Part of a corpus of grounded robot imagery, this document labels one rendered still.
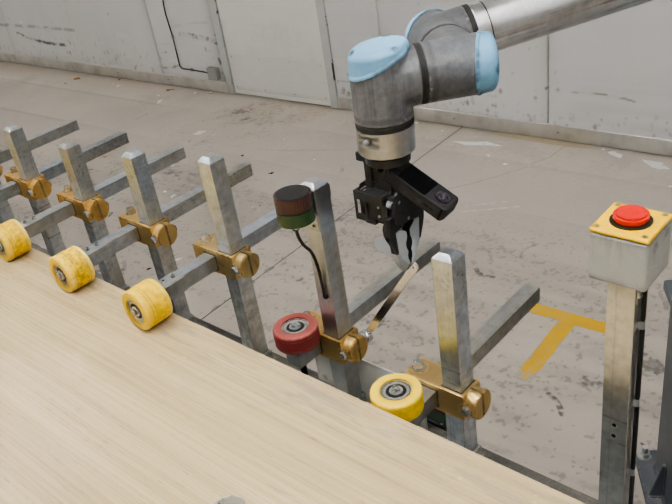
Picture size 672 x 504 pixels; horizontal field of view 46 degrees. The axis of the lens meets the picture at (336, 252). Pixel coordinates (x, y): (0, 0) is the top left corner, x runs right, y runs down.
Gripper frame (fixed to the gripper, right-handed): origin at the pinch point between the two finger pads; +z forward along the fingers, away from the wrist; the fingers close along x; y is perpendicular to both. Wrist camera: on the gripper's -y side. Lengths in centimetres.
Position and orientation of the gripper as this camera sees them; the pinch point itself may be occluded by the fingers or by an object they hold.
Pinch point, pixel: (408, 264)
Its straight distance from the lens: 131.0
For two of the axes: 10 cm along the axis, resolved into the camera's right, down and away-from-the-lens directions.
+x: -6.5, 4.6, -6.1
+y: -7.5, -2.5, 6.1
